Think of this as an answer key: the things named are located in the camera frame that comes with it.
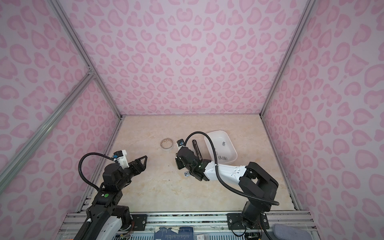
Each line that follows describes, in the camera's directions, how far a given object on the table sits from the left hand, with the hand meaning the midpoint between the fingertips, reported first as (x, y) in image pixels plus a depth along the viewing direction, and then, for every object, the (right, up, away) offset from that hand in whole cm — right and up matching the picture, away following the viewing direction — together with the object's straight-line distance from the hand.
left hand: (142, 157), depth 79 cm
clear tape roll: (+8, +4, +25) cm, 26 cm away
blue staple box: (+23, -13, +13) cm, 29 cm away
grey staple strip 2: (+45, -4, +17) cm, 49 cm away
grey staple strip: (+47, +4, +24) cm, 53 cm away
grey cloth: (+69, -32, -11) cm, 77 cm away
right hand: (+19, +1, +5) cm, 20 cm away
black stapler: (+28, +3, +21) cm, 35 cm away
